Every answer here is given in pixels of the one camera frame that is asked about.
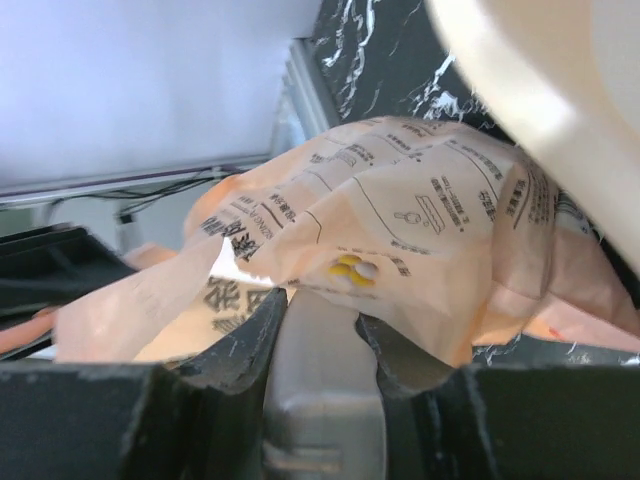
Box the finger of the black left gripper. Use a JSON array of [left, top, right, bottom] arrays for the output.
[[1, 225, 136, 318]]

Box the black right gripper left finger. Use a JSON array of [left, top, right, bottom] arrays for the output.
[[1, 289, 288, 479]]

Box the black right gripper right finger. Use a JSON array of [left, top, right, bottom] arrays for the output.
[[356, 316, 639, 479]]

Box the clear plastic scoop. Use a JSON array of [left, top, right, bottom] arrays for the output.
[[262, 291, 387, 480]]

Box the pink cat litter bag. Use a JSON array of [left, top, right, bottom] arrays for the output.
[[54, 117, 639, 366]]

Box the beige plastic litter box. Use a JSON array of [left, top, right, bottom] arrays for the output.
[[426, 1, 639, 266]]

